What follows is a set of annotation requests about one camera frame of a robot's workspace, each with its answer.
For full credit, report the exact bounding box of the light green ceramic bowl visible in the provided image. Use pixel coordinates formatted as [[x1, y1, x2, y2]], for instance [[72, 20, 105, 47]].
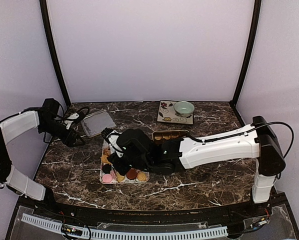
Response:
[[173, 101, 195, 118]]

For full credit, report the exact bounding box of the swirl butter cookie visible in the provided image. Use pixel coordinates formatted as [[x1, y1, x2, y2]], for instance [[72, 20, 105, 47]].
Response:
[[136, 171, 148, 182]]

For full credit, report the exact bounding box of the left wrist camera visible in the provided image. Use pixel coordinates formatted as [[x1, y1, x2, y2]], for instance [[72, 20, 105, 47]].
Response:
[[63, 112, 80, 130]]

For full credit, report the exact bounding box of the square floral plate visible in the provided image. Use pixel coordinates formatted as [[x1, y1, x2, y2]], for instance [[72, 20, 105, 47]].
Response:
[[156, 100, 194, 125]]

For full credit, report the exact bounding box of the brown chocolate cookie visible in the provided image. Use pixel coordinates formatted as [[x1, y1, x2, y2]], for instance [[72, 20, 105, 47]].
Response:
[[126, 168, 137, 180]]

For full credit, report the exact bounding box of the floral cookie tray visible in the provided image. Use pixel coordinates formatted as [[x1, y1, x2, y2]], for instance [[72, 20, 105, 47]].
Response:
[[99, 148, 150, 185]]

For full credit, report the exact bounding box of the white slotted cable duct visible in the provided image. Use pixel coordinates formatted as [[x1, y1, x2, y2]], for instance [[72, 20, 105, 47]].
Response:
[[21, 213, 229, 240]]

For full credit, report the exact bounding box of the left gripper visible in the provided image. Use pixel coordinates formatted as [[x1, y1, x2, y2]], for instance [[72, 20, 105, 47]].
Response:
[[38, 118, 85, 148]]

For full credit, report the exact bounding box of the round yellow biscuit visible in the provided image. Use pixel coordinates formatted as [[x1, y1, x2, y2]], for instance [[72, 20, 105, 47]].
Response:
[[116, 172, 125, 183]]

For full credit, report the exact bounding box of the pink sandwich cookie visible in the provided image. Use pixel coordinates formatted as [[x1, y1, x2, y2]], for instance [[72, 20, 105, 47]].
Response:
[[102, 173, 113, 184]]

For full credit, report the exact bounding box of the silver tin lid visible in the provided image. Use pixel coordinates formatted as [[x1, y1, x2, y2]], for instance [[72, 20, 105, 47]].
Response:
[[81, 110, 117, 138]]

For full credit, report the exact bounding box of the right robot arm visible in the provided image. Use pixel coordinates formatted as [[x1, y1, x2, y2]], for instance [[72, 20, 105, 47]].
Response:
[[101, 116, 286, 217]]

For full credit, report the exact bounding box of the gold cookie tin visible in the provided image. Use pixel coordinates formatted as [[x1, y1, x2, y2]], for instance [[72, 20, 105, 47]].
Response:
[[151, 129, 190, 145]]

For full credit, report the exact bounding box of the black sandwich cookie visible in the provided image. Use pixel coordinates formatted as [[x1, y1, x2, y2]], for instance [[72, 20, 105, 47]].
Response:
[[102, 164, 112, 174]]

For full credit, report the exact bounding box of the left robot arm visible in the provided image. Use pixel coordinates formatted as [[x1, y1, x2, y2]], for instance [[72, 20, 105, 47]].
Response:
[[0, 98, 90, 218]]

